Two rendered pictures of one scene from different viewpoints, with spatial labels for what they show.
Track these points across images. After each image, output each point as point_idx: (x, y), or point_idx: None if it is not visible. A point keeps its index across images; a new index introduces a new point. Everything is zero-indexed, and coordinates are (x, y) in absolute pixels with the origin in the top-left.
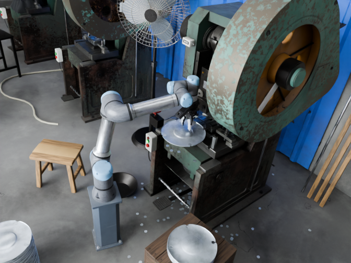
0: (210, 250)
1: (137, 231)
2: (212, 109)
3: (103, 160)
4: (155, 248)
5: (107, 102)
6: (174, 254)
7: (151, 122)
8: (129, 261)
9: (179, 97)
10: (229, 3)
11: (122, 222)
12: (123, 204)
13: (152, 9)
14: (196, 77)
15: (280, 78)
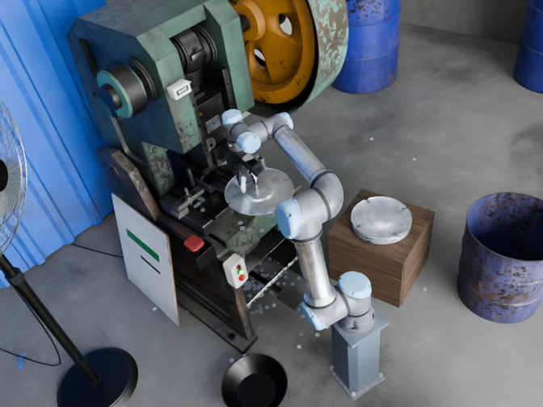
0: (380, 202)
1: (331, 337)
2: (317, 86)
3: (342, 283)
4: (397, 253)
5: (321, 201)
6: (402, 228)
7: (204, 263)
8: (380, 331)
9: (286, 123)
10: (94, 21)
11: (322, 362)
12: (287, 374)
13: None
14: (230, 111)
15: (281, 14)
